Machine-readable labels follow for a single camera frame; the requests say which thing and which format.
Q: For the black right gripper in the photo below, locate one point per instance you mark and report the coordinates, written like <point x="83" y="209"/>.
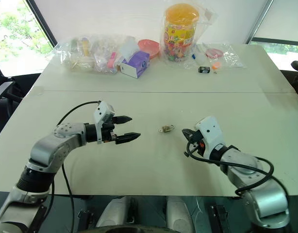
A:
<point x="196" y="143"/>

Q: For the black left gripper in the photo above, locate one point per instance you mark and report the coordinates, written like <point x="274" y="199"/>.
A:
<point x="108" y="131"/>

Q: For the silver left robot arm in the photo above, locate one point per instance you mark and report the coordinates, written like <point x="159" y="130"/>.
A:
<point x="49" y="145"/>

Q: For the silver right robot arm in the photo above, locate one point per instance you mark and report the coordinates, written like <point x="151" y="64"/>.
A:
<point x="260" y="199"/>

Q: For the small metal clip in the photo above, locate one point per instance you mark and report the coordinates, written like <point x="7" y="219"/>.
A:
<point x="168" y="128"/>

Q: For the purple tissue box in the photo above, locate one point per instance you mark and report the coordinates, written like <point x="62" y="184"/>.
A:
<point x="135" y="64"/>

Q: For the small black box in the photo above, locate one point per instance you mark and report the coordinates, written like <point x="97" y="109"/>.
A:
<point x="204" y="69"/>

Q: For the small orange cap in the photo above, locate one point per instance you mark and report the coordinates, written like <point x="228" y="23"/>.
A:
<point x="216" y="66"/>

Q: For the large clear bag of sundries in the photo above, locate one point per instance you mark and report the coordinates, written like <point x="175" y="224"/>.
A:
<point x="90" y="58"/>

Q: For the small blue clip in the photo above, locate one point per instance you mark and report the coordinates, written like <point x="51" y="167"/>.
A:
<point x="193" y="56"/>

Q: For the pale rounded robot leg shell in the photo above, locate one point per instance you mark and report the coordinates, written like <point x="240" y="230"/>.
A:
<point x="117" y="213"/>
<point x="179" y="213"/>

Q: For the pink plastic bowl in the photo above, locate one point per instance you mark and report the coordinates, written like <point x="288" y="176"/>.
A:
<point x="150" y="47"/>

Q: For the pink round lid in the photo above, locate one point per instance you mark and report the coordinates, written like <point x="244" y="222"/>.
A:
<point x="214" y="53"/>

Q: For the flat clear plastic bag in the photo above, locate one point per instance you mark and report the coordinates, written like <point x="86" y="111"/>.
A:
<point x="231" y="57"/>

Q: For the yellow bottle in bag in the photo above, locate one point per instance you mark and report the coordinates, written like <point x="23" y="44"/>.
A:
<point x="86" y="46"/>

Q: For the candy jar with orange lid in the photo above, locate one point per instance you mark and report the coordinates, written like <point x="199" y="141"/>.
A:
<point x="179" y="31"/>

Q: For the clear bag around jar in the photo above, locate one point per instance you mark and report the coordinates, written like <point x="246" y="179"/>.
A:
<point x="207" y="17"/>

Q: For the black office chair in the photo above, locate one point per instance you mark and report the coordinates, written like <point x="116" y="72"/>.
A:
<point x="4" y="92"/>

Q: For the white roller blind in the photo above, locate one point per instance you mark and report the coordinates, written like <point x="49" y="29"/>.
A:
<point x="282" y="17"/>

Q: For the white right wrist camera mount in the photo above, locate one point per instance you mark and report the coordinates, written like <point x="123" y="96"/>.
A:
<point x="210" y="133"/>

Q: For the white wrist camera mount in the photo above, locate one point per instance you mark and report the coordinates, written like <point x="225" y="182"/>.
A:
<point x="210" y="133"/>
<point x="102" y="110"/>

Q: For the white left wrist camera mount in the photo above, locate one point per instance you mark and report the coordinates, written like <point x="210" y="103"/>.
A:
<point x="102" y="110"/>

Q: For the black table bracket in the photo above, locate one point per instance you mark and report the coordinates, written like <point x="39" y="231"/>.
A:
<point x="220" y="218"/>
<point x="86" y="216"/>

